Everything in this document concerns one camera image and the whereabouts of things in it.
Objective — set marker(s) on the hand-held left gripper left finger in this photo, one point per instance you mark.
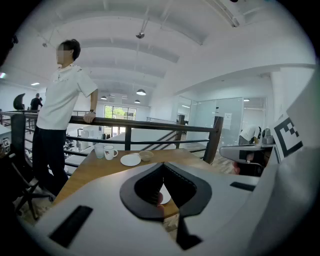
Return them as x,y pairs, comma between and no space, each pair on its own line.
105,200

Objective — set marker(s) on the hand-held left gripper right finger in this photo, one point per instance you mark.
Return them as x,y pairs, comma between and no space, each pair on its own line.
220,195

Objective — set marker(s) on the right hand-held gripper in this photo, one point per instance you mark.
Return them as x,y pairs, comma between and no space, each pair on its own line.
307,112

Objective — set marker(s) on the big white plate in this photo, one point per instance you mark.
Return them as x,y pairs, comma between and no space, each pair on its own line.
130,160
167,196

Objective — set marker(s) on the person's right hand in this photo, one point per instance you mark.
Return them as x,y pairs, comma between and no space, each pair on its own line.
236,168

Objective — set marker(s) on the person's left hand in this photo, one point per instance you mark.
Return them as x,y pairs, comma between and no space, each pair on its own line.
160,203

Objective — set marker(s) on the white printed mug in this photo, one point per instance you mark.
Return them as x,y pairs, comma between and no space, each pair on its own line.
109,152

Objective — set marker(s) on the teal frosted cup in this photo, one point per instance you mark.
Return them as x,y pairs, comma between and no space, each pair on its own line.
99,151

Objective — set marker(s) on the glass partition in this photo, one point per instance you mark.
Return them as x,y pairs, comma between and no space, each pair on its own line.
217,117

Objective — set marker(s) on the beige bowl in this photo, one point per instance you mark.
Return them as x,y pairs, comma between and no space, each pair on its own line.
146,155

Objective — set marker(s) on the brown wooden table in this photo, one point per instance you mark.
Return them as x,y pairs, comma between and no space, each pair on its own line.
150,124

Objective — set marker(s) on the large window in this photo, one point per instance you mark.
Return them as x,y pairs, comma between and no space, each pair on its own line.
120,112

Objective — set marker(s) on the black office chair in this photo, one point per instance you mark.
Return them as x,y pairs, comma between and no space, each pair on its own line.
18,140

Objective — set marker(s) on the hanging ceiling spotlight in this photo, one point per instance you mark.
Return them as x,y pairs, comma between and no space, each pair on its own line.
140,35

